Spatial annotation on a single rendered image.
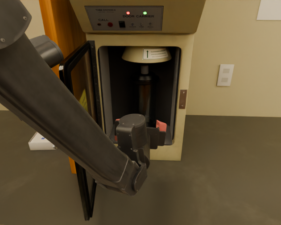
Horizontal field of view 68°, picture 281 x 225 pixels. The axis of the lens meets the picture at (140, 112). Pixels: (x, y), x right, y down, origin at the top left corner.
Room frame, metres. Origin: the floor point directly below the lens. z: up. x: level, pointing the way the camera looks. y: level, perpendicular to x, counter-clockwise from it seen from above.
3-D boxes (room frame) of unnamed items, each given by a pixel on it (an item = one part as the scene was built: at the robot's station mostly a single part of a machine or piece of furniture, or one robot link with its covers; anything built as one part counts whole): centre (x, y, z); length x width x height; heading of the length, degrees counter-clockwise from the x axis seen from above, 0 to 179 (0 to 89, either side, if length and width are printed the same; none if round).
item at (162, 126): (0.52, -0.03, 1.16); 0.09 x 0.07 x 0.07; 177
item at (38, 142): (0.78, 0.38, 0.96); 0.16 x 0.12 x 0.04; 93
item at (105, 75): (0.78, 0.00, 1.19); 0.26 x 0.24 x 0.35; 87
